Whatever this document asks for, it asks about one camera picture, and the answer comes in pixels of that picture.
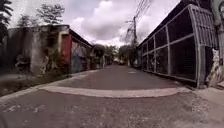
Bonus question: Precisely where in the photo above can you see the grey metal mesh fence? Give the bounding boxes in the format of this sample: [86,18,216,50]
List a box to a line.
[137,3,221,89]

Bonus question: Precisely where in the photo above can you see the grey asphalt road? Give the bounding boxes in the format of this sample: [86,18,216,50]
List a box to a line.
[0,64,224,128]

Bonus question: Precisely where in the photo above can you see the utility pole with crossarms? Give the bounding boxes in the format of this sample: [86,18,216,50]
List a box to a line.
[125,15,139,48]

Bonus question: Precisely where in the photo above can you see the overhead wires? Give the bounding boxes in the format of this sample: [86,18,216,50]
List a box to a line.
[125,0,153,38]

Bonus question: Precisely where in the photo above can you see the weathered wall with red panel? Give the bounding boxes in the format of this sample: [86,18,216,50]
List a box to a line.
[0,23,96,76]

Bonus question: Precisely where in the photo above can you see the tall trees behind wall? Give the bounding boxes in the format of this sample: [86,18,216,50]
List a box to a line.
[0,0,66,34]

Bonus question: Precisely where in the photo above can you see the bare dirt verge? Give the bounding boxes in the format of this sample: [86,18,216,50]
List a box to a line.
[0,71,73,98]

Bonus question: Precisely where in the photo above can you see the pale concrete strip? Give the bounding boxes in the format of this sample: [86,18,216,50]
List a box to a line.
[39,85,193,99]

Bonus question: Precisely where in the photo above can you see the distant green trees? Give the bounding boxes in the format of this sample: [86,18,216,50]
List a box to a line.
[90,43,139,67]

